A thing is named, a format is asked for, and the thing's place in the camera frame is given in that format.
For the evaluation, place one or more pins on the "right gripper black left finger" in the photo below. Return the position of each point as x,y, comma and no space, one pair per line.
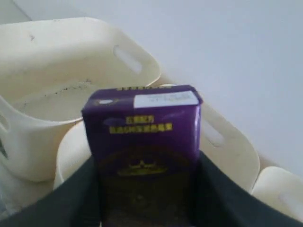
75,203

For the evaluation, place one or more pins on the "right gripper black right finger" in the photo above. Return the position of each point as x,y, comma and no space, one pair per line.
220,202

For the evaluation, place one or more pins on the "purple small box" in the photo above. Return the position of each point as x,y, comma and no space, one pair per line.
145,143

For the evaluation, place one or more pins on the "middle cream bin square mark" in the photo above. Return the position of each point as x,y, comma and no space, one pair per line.
227,148

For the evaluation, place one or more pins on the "right cream bin circle mark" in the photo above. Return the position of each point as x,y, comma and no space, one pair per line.
281,190

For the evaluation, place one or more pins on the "left cream bin triangle mark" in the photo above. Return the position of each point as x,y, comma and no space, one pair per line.
48,69

